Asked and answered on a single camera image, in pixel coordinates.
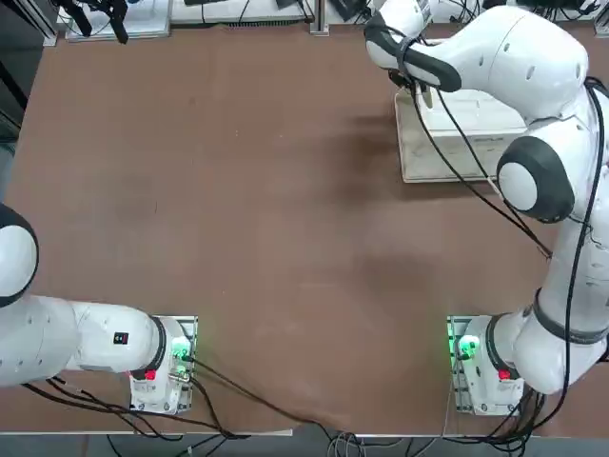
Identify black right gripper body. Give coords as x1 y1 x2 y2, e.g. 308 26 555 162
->
387 69 422 94

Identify white folding storage box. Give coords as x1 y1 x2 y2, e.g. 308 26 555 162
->
393 88 530 185

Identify large black power adapter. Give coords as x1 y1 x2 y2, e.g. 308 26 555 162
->
329 0 370 24

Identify long white power strip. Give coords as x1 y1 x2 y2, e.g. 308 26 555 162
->
169 0 316 26

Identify white flat tray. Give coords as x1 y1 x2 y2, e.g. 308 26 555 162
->
65 0 171 40

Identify black tripod stand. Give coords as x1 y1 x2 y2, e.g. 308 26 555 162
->
52 0 130 47

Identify aluminium profile post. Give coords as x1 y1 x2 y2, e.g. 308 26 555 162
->
21 0 59 48
309 0 330 35

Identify black wrist cable white label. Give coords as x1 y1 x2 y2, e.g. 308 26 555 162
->
435 89 554 256

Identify black base cable bundle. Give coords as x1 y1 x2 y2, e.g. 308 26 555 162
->
475 375 575 447

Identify grey cable bundle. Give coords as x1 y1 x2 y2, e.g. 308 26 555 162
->
326 429 366 457

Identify black cable grey sleeve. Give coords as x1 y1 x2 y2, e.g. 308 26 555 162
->
21 375 251 439

